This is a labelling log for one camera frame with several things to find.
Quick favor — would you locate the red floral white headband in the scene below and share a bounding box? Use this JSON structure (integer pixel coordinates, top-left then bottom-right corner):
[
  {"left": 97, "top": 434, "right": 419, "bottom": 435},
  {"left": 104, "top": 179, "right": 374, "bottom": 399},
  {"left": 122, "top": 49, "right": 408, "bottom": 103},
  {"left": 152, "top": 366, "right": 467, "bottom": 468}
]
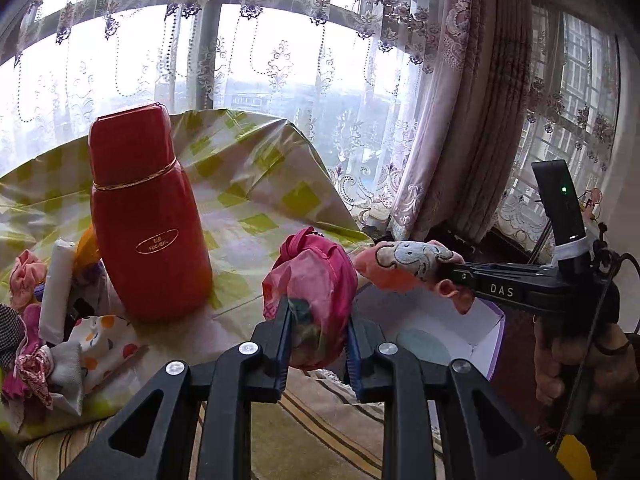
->
[{"left": 2, "top": 345, "right": 53, "bottom": 411}]

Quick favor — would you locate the orange cloth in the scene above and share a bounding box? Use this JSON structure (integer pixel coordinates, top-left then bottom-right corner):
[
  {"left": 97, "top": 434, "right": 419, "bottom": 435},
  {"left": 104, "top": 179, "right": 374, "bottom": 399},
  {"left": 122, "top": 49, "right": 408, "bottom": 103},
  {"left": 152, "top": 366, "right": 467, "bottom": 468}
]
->
[{"left": 75, "top": 225, "right": 101, "bottom": 273}]

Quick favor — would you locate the pink drape curtain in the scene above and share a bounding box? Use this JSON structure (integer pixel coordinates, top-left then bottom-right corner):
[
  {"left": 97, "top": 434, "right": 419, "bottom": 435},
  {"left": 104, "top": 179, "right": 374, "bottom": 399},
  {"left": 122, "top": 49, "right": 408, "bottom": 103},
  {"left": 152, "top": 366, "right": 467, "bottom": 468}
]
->
[{"left": 390, "top": 0, "right": 533, "bottom": 246}]

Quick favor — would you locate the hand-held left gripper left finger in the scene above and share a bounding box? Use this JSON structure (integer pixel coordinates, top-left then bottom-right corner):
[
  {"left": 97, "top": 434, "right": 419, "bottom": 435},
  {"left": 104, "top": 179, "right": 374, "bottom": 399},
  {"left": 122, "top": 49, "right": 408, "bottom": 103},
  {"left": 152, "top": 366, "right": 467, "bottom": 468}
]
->
[{"left": 57, "top": 297, "right": 294, "bottom": 480}]

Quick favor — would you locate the magenta knitted cloth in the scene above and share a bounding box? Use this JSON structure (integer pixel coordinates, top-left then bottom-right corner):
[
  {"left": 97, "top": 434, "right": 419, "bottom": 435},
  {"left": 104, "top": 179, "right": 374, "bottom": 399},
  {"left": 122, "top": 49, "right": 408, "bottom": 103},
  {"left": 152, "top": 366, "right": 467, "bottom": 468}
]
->
[{"left": 20, "top": 305, "right": 46, "bottom": 356}]

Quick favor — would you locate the red thermos flask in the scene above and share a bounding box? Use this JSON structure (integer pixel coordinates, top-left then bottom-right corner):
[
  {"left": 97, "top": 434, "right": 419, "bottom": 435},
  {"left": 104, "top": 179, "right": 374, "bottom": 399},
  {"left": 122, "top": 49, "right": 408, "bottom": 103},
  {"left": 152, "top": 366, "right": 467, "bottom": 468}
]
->
[{"left": 89, "top": 102, "right": 213, "bottom": 322}]

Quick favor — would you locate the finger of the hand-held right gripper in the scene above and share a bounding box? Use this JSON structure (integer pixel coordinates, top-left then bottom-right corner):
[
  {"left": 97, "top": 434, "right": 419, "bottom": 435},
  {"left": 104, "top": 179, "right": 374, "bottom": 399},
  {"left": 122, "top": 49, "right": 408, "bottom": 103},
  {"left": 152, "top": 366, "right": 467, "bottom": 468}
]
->
[{"left": 437, "top": 261, "right": 557, "bottom": 322}]

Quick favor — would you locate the striped beige mat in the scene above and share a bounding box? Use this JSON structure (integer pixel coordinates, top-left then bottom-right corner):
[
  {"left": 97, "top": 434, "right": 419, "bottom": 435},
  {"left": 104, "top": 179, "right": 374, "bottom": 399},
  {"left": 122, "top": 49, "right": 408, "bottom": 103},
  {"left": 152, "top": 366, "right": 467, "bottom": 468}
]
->
[{"left": 20, "top": 367, "right": 451, "bottom": 480}]

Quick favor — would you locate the dark checked cloth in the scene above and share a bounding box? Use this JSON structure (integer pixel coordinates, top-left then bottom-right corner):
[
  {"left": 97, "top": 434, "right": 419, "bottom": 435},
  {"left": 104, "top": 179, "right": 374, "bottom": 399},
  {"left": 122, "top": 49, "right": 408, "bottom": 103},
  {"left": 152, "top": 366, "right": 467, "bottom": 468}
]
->
[{"left": 0, "top": 305, "right": 26, "bottom": 371}]

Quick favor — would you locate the yellow checked plastic tablecloth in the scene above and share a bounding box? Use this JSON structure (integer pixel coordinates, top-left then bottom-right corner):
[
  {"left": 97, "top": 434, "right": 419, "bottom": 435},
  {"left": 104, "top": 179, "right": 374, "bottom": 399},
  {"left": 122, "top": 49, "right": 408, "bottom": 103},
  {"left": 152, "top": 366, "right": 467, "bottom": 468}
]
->
[{"left": 0, "top": 109, "right": 373, "bottom": 436}]

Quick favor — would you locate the white rolled cloth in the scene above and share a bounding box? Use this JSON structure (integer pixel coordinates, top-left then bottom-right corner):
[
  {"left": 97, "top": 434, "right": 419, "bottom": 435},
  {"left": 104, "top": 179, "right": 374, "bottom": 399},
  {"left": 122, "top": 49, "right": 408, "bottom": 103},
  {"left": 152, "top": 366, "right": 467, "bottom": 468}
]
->
[{"left": 39, "top": 238, "right": 76, "bottom": 343}]

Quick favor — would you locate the pink scrunchie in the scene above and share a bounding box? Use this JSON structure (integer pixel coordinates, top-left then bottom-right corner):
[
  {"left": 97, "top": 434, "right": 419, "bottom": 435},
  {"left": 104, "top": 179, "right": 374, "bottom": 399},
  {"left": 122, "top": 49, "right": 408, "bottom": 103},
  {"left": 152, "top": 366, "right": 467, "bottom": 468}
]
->
[{"left": 10, "top": 250, "right": 48, "bottom": 311}]

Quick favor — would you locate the white polka dot cloth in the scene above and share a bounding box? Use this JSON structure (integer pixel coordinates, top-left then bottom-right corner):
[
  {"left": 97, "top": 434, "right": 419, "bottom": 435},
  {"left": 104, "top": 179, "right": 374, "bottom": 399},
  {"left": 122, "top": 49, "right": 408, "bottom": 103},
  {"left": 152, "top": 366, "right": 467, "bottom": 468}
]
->
[{"left": 70, "top": 314, "right": 146, "bottom": 401}]

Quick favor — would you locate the person's right hand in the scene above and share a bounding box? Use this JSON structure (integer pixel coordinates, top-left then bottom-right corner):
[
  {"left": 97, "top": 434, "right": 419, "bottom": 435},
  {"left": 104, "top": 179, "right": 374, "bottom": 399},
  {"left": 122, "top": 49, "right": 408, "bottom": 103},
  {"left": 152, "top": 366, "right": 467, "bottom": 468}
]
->
[{"left": 534, "top": 317, "right": 639, "bottom": 413}]

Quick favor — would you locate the pink drawstring pouch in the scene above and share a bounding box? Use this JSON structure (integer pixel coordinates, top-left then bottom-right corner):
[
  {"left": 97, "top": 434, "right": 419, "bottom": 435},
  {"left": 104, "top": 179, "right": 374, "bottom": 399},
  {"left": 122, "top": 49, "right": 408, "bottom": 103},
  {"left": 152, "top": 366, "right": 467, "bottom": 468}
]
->
[{"left": 262, "top": 226, "right": 358, "bottom": 372}]

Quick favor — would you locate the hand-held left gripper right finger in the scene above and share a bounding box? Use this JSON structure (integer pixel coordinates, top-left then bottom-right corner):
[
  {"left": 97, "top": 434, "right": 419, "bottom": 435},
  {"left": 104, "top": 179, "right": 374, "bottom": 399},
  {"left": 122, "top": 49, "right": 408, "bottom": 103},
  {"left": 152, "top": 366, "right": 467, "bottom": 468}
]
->
[{"left": 345, "top": 310, "right": 571, "bottom": 480}]

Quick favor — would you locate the peach cartoon print cloth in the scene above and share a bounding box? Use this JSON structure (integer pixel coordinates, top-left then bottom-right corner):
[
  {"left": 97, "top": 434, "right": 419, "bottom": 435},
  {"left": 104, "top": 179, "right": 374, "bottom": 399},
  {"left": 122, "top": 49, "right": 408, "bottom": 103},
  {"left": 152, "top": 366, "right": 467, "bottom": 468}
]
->
[{"left": 352, "top": 240, "right": 476, "bottom": 315}]

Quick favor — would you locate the yellow object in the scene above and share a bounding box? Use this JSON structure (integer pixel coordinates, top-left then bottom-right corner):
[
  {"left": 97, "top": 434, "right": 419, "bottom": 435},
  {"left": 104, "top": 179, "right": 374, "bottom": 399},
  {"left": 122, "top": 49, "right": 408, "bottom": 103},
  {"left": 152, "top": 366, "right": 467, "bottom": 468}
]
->
[{"left": 555, "top": 432, "right": 598, "bottom": 480}]

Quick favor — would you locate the white cardboard box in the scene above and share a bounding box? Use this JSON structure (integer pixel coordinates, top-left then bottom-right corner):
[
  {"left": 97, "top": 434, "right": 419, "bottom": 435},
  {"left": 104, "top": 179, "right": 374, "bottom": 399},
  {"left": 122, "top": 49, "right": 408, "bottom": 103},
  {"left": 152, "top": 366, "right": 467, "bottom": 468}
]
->
[{"left": 352, "top": 282, "right": 506, "bottom": 381}]

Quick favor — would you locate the white lace curtain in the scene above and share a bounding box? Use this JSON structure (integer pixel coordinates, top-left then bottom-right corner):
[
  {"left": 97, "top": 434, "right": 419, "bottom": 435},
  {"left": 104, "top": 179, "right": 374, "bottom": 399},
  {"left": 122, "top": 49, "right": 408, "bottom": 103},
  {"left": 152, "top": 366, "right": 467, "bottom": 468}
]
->
[
  {"left": 0, "top": 0, "right": 451, "bottom": 241},
  {"left": 492, "top": 5, "right": 621, "bottom": 251}
]

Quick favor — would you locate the grey herringbone cloth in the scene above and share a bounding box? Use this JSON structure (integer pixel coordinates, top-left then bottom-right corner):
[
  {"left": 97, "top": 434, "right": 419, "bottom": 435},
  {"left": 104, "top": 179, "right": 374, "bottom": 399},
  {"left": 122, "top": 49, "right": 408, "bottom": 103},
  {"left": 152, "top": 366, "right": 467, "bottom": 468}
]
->
[{"left": 47, "top": 342, "right": 86, "bottom": 416}]

